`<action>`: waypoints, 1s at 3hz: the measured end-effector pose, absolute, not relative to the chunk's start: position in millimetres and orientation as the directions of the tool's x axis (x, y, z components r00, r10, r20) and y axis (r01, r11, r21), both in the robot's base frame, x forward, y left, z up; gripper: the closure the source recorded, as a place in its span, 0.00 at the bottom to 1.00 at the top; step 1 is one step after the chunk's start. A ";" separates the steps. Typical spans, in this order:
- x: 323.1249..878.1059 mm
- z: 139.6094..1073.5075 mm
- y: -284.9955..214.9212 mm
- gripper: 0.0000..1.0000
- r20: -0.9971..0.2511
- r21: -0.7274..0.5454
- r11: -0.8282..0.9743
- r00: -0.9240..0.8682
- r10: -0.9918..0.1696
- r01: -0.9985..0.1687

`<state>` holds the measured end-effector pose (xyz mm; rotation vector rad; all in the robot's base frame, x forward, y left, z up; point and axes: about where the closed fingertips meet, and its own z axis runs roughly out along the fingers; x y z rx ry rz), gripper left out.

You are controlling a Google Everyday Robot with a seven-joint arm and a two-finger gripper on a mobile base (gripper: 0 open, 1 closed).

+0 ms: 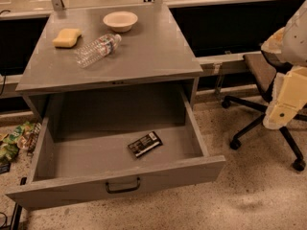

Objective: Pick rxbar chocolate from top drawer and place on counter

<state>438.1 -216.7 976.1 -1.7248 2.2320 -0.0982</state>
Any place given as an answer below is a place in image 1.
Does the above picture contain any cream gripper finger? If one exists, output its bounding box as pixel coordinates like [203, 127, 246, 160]
[261, 28, 284, 54]
[263, 66, 307, 129]

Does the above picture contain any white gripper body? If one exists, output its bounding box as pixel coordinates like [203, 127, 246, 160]
[261, 50, 295, 104]

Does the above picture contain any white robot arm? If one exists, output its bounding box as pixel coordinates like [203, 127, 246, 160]
[261, 1, 307, 129]

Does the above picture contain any grey open top drawer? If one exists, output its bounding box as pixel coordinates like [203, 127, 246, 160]
[5, 84, 225, 210]

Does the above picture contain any black office chair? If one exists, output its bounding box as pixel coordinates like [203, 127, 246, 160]
[222, 52, 306, 172]

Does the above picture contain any white paper bowl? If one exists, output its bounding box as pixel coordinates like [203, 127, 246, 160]
[103, 11, 138, 33]

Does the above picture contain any clear plastic water bottle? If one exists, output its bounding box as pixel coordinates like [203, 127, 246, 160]
[75, 34, 122, 68]

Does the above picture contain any yellow sponge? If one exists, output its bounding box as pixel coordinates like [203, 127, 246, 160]
[53, 29, 82, 48]

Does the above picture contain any green snack bags pile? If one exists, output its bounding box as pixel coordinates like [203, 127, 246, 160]
[0, 122, 41, 163]

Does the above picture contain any black drawer handle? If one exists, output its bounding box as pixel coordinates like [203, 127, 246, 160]
[105, 177, 141, 195]

